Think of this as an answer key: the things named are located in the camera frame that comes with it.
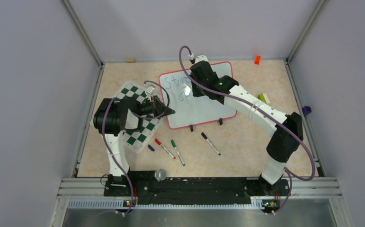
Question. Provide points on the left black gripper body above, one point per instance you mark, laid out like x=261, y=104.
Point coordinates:
x=148, y=107

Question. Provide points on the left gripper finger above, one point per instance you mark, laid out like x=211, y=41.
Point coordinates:
x=158, y=103
x=164, y=112

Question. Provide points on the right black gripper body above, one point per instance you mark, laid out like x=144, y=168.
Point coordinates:
x=197, y=90

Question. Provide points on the pink framed whiteboard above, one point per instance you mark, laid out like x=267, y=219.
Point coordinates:
x=189, y=110

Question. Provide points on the blue marker cap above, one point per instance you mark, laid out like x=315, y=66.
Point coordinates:
x=151, y=148

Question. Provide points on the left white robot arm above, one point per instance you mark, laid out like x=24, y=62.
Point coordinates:
x=116, y=116

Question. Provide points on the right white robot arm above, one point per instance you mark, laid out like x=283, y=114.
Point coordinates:
x=285, y=130

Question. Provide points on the black whiteboard stand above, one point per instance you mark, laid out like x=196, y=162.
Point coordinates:
x=192, y=126

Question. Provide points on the green marker pen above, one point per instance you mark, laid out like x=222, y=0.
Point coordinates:
x=178, y=153

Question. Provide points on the red marker pen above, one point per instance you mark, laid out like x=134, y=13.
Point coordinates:
x=164, y=148

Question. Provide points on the green white chess mat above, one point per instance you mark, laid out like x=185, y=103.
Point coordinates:
x=136, y=141

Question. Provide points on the black marker pen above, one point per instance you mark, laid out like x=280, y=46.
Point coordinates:
x=210, y=143

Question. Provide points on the small wooden block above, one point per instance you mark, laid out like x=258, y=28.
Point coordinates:
x=131, y=60

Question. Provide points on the orange toy block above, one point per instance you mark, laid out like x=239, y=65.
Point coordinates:
x=257, y=60

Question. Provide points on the green white toy brick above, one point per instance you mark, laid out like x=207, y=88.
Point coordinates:
x=264, y=98

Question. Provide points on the grey mesh ball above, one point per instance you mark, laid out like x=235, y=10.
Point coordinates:
x=160, y=175

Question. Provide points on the purple toy block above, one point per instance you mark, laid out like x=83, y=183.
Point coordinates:
x=306, y=110

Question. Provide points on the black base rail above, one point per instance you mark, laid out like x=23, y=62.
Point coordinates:
x=143, y=186

